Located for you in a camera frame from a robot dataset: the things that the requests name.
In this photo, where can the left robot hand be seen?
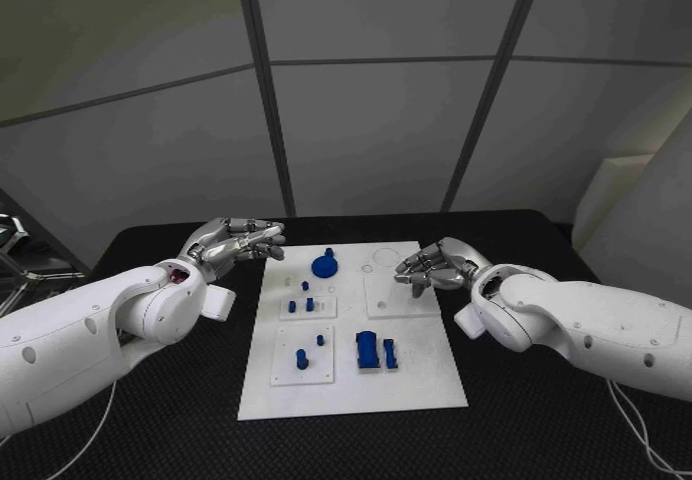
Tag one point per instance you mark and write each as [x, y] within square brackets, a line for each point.
[217, 243]

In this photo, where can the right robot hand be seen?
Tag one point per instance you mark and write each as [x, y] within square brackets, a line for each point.
[452, 262]

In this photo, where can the large blue gear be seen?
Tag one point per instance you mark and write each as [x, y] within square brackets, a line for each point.
[325, 267]

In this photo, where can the slim blue cylinder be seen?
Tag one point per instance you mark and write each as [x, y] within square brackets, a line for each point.
[390, 354]

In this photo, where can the thick blue cylinder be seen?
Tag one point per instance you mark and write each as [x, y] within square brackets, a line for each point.
[368, 350]

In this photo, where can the tall blue peg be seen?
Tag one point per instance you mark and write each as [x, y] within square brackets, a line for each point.
[302, 358]

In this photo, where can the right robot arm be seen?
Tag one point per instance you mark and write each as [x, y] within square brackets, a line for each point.
[595, 330]

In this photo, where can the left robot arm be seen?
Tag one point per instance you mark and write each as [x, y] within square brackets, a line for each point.
[81, 330]

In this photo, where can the white task board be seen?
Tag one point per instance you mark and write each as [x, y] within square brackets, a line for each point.
[351, 393]

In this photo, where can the dark equipment rack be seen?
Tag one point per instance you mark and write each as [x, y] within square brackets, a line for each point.
[32, 270]

